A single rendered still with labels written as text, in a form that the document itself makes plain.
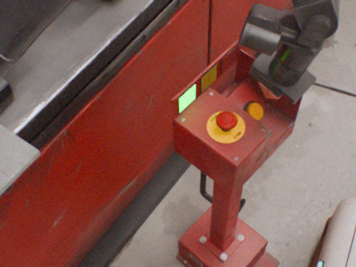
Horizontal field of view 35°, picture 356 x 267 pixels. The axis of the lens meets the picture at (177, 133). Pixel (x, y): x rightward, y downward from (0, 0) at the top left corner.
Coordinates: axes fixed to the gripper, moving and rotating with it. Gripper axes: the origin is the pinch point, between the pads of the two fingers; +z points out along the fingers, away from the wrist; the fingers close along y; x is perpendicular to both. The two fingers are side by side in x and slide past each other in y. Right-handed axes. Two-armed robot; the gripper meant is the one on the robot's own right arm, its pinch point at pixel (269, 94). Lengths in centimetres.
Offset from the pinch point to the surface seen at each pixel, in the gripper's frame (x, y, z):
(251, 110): 0.9, 0.9, 7.6
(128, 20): 8.0, 29.1, -0.3
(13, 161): 45, 17, -17
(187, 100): 11.5, 10.4, 1.9
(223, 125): 11.4, 2.0, -0.3
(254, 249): 3, -22, 65
